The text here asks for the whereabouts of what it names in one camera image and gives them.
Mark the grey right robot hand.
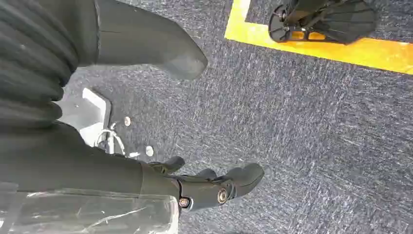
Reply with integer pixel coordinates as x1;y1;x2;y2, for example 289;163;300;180
0;0;265;212

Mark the clear plastic sheet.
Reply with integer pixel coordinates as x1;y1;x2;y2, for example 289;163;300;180
0;181;180;234

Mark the ribbed grey right arm sleeve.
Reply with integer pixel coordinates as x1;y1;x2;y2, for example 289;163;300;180
0;0;97;132

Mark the yellow floor tape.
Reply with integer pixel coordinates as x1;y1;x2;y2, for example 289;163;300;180
224;0;413;76

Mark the white cable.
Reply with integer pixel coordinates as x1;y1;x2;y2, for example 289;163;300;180
95;128;127;156

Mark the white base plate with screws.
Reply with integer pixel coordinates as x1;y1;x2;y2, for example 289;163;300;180
56;87;155;159

